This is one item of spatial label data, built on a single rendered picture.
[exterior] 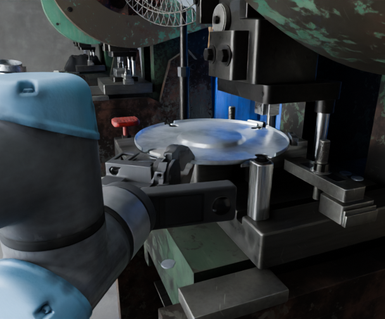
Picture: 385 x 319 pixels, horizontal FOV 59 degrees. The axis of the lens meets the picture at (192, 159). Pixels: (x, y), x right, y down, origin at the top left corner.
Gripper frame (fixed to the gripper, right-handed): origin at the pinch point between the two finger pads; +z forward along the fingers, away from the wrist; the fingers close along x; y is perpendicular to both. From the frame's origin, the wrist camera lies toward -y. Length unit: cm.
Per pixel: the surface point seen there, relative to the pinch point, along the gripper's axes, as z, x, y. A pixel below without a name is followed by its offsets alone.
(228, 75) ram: 10.3, -12.2, -3.3
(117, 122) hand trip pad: 28.6, 2.2, 28.8
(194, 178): 6.0, 5.7, 1.4
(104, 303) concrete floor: 43, 78, 48
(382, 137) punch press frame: 21.0, -0.4, -31.1
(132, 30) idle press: 125, -23, 69
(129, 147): 3.3, 0.2, 12.6
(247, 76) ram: 11.0, -12.0, -6.6
